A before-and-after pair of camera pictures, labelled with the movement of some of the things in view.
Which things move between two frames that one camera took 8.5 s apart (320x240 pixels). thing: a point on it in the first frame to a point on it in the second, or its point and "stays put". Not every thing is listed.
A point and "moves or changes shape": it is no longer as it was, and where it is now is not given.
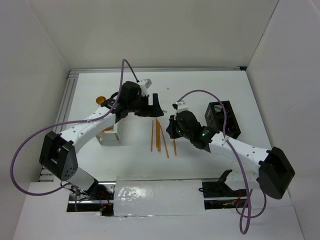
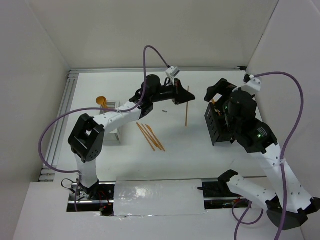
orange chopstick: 156,134 moves or changes shape
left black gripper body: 140,104 to 165,93
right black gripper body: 176,131 to 230,122
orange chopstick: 165,141 to 152,138
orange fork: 175,148 to 213,102
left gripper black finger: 153,111 to 181,95
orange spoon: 100,99 stays put
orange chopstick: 152,136 to 148,140
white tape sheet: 158,197 stays put
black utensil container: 214,116 stays put
